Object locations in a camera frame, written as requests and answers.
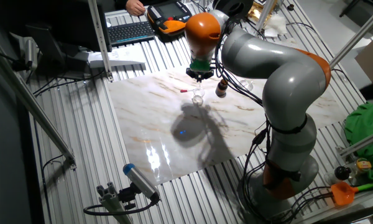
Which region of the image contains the silver camera blue cap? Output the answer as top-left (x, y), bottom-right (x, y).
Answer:
top-left (122, 163), bottom-right (161, 203)

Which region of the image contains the white paper sheet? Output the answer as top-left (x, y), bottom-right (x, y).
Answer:
top-left (87, 45), bottom-right (147, 69)

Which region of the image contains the marble pattern sheet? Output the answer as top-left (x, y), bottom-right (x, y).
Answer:
top-left (108, 37), bottom-right (348, 187)

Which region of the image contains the dark sleeved forearm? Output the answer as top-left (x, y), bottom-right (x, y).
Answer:
top-left (113, 0), bottom-right (129, 11)

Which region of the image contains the brown glass bottle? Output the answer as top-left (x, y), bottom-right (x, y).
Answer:
top-left (214, 78), bottom-right (229, 98)

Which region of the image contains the aluminium frame strut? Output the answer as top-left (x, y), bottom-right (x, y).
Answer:
top-left (0, 43), bottom-right (78, 170)
top-left (335, 127), bottom-right (373, 158)

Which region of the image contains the short aluminium profile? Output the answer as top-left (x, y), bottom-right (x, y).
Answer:
top-left (96, 182), bottom-right (134, 224)

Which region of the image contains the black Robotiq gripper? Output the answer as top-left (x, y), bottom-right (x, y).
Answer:
top-left (185, 67), bottom-right (215, 84)

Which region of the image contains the black filament spool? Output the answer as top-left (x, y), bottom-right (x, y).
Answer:
top-left (211, 0), bottom-right (255, 21)

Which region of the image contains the gold foil packet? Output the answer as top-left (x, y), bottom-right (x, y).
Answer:
top-left (247, 1), bottom-right (268, 24)

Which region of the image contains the black camera clamp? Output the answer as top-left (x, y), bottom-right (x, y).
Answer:
top-left (117, 183), bottom-right (140, 211)

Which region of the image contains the clear glass beaker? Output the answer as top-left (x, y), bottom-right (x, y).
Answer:
top-left (238, 79), bottom-right (254, 93)
top-left (191, 86), bottom-right (206, 106)

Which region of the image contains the person hand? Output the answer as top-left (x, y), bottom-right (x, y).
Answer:
top-left (125, 0), bottom-right (147, 17)

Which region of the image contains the black monitor stand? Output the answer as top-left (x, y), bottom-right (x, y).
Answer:
top-left (26, 24), bottom-right (91, 80)

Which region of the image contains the black cable bundle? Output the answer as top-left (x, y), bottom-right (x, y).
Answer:
top-left (213, 18), bottom-right (346, 224)

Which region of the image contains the orange black teach pendant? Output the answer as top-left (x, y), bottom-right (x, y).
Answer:
top-left (146, 1), bottom-right (193, 35)

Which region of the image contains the clear bottle black cap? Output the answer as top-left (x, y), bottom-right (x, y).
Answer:
top-left (323, 166), bottom-right (352, 186)

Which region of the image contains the black keyboard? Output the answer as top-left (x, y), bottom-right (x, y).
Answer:
top-left (107, 21), bottom-right (156, 47)

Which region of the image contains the black monitor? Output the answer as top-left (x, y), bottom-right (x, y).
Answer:
top-left (48, 0), bottom-right (113, 53)

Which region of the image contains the green cloth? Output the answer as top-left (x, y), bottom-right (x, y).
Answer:
top-left (343, 102), bottom-right (373, 183)

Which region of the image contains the orange funnel green handle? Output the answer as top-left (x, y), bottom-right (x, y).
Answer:
top-left (330, 180), bottom-right (373, 206)

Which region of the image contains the jar with yellow lid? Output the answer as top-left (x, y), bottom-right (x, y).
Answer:
top-left (354, 157), bottom-right (373, 174)

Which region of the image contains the aluminium frame post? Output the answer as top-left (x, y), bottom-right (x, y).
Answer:
top-left (254, 0), bottom-right (276, 32)
top-left (328, 1), bottom-right (373, 70)
top-left (87, 0), bottom-right (114, 82)

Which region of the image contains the crumpled white paper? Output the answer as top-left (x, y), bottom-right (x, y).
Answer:
top-left (263, 14), bottom-right (288, 38)

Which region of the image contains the black camera cable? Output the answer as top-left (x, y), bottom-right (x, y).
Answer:
top-left (83, 198), bottom-right (161, 217)

